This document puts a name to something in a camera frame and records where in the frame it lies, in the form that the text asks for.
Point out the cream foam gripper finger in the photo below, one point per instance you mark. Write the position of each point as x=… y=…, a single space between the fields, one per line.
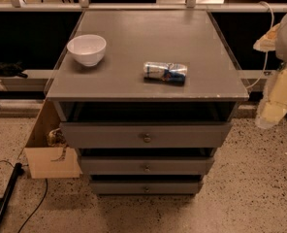
x=273 y=106

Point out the grey top drawer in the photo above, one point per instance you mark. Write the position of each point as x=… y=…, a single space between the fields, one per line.
x=140 y=136

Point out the grey drawer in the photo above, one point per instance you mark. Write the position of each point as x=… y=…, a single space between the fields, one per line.
x=146 y=165
x=146 y=188
x=140 y=136

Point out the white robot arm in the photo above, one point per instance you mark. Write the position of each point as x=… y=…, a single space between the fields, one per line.
x=275 y=40

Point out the grey drawer cabinet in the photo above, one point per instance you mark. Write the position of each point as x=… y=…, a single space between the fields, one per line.
x=116 y=91

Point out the grey middle drawer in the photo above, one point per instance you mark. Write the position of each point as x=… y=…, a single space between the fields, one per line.
x=146 y=165

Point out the grey bottom drawer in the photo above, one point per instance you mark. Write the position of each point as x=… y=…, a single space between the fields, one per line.
x=146 y=188

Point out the crushed silver blue can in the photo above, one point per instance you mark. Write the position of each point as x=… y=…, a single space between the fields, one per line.
x=165 y=72

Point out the white ceramic bowl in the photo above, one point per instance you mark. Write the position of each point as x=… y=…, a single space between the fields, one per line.
x=88 y=50

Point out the crumpled item in box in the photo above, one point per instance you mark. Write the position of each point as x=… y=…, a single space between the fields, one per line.
x=55 y=138

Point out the cardboard box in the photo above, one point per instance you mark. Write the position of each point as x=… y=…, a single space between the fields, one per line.
x=47 y=162

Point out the black pole on floor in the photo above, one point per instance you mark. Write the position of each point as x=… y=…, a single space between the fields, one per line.
x=5 y=198

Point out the black object on ledge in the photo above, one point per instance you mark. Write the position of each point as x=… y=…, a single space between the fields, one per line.
x=12 y=70

